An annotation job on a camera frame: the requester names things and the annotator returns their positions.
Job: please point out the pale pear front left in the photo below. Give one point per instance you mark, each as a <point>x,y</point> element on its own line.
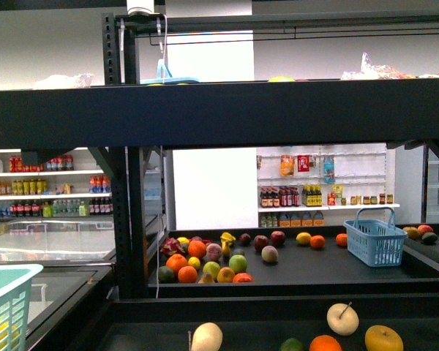
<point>207,337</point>

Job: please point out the orange tangerine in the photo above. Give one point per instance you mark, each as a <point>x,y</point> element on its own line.
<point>325,343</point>

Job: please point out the light blue carried basket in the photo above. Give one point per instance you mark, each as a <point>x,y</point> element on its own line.
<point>15,293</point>

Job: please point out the blue basket on shelf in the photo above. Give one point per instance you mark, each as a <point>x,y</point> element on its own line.
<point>376,243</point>

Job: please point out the green apple far shelf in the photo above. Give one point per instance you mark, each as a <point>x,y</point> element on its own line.
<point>238,263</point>

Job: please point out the glass freezer chest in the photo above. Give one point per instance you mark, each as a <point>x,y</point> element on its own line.
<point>74,253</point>

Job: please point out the pink dragon fruit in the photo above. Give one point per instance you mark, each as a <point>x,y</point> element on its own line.
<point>171,246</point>

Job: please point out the white round pear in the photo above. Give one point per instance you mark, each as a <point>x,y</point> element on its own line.
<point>342,319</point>

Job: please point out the white sauce shelf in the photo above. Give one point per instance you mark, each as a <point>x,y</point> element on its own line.
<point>304,186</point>

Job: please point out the white dome camera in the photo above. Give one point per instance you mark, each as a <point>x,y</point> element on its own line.
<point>140,7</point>

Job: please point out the white drinks shelf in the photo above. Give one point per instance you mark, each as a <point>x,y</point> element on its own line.
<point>69,185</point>

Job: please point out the green lime upper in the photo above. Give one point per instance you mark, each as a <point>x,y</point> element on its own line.
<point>291,344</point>

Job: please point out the yellow lemon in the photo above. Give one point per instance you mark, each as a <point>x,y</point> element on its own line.
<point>10,334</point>

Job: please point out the yellow orange persimmon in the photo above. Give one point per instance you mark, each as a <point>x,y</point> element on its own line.
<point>383,338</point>

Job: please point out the blue basket upper shelf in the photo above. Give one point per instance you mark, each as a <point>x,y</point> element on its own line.
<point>164,76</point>

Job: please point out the yellow banana bunch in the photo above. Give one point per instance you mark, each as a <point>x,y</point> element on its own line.
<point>227,240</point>

